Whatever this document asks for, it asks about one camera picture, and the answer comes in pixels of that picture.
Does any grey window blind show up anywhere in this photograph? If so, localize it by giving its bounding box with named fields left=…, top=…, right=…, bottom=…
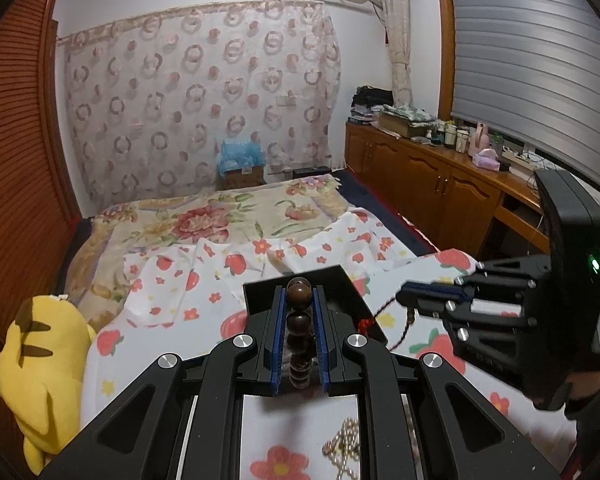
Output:
left=449, top=0, right=600, bottom=192

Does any sheer circle pattern curtain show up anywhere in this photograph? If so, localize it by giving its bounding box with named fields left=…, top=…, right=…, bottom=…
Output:
left=59, top=0, right=344, bottom=211

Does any brown wooden bead bracelet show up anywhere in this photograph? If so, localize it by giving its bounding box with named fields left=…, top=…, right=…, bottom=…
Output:
left=285, top=276, right=315, bottom=392

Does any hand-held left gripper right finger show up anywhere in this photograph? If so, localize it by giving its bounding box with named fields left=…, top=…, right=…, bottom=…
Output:
left=313, top=286, right=566, bottom=480

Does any beige floral quilt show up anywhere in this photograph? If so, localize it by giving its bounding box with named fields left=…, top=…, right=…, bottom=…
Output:
left=62, top=172, right=353, bottom=311

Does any yellow plush toy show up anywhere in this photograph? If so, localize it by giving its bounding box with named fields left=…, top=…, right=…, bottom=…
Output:
left=0, top=294, right=99, bottom=477

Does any pink tissue box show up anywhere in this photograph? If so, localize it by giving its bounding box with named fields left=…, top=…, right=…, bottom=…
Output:
left=471, top=148, right=502, bottom=169

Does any blue plastic bag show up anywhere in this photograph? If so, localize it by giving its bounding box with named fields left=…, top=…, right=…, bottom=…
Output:
left=217, top=139, right=267, bottom=177

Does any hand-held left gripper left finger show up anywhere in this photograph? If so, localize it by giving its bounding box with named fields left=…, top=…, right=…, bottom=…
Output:
left=40, top=285, right=288, bottom=480

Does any pearl necklace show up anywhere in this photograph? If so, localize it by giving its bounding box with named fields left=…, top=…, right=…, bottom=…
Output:
left=323, top=417, right=362, bottom=480

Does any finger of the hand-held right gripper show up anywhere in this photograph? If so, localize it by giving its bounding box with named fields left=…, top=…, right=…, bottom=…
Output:
left=397, top=254, right=552, bottom=307
left=399, top=301, right=552, bottom=392

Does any brown louvred wardrobe door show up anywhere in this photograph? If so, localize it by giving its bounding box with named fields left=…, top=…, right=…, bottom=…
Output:
left=0, top=0, right=83, bottom=356

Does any cream lace curtain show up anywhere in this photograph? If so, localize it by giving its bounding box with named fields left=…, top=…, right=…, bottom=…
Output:
left=376, top=0, right=414, bottom=110

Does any person's right forearm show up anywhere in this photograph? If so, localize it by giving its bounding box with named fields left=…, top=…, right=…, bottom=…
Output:
left=564, top=342, right=600, bottom=478

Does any stack of dark clothes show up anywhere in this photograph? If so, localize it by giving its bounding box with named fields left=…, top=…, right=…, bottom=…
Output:
left=349, top=85, right=396, bottom=125

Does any dark blue mattress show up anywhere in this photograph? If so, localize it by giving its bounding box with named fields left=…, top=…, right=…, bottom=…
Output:
left=334, top=169, right=439, bottom=257

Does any pink bottle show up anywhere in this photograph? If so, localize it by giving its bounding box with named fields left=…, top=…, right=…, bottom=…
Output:
left=472, top=122, right=492, bottom=154

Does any black jewelry box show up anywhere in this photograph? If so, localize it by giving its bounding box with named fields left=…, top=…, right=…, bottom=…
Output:
left=242, top=265, right=392, bottom=357

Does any white power strip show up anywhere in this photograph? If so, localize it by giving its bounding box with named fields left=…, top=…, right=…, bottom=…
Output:
left=500, top=151, right=545, bottom=170

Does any small cardboard box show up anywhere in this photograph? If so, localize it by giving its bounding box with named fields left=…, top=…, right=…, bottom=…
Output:
left=224, top=164, right=265, bottom=192

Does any white strawberry print sheet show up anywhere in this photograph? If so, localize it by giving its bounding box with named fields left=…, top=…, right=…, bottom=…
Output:
left=80, top=209, right=581, bottom=480

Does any cardboard box with cloth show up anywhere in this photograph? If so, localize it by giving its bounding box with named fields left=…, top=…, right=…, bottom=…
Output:
left=376, top=104, right=437, bottom=139

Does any wooden sideboard cabinet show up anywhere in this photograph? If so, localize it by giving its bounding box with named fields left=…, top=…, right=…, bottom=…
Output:
left=344, top=119, right=553, bottom=262

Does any red cord bracelet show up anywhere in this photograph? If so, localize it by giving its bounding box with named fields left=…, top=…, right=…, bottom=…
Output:
left=357, top=296, right=417, bottom=352

